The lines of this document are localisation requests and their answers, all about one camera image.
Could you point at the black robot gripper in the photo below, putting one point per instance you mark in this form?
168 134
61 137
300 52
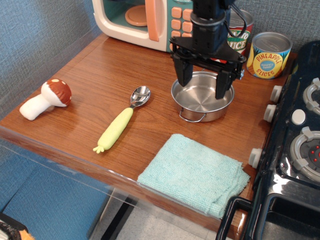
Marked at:
206 42

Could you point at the small stainless steel pan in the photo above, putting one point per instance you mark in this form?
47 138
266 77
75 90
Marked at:
196 102

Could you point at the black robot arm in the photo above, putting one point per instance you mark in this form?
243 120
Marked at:
216 4

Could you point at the toy microwave teal and cream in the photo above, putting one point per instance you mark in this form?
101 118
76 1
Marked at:
147 23

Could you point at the orange microwave turntable plate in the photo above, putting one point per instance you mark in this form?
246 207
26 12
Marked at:
136 16

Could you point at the tomato sauce can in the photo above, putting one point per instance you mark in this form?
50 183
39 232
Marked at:
239 31

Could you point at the pineapple slices can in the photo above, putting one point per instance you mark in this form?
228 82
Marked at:
268 54

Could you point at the grey stove knob rear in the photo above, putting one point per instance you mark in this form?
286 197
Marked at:
276 93

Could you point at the grey stove knob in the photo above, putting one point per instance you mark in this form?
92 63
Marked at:
269 112
254 157
276 93

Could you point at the grey stove knob middle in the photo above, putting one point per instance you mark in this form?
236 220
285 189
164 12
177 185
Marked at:
269 112

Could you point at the light blue folded cloth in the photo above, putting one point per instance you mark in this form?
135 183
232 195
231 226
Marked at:
195 175

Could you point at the grey stove knob front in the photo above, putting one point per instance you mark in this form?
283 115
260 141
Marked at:
254 157

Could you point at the plush brown cap mushroom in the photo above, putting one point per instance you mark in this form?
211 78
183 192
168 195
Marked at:
53 92

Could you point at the black toy stove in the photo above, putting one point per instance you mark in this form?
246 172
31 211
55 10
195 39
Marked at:
286 199

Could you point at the orange and black corner object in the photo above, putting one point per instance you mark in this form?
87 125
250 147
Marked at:
11 229

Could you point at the spoon with yellow-green handle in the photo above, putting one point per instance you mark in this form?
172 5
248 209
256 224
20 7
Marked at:
109 137

